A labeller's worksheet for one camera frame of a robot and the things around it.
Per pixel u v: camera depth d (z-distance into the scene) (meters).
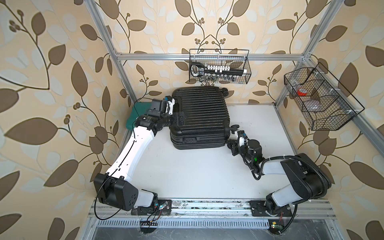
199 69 0.84
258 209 0.73
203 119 0.86
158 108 0.58
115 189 0.39
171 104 0.71
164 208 0.74
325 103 0.74
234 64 0.95
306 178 0.45
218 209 0.75
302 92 0.81
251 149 0.71
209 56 0.90
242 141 0.79
